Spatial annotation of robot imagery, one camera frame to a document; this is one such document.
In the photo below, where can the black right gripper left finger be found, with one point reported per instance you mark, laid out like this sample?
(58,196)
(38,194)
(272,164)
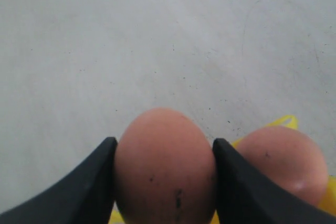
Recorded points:
(85,195)

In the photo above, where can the brown egg speckled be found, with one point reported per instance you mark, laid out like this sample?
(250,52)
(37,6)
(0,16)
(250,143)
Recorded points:
(164,170)

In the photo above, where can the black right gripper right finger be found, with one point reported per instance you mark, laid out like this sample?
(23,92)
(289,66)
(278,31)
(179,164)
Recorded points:
(247,196)

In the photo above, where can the yellow plastic egg tray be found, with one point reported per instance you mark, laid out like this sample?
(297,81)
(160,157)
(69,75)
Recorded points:
(327,203)

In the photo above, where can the brown egg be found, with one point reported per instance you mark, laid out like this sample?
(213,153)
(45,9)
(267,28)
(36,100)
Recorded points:
(291,159)

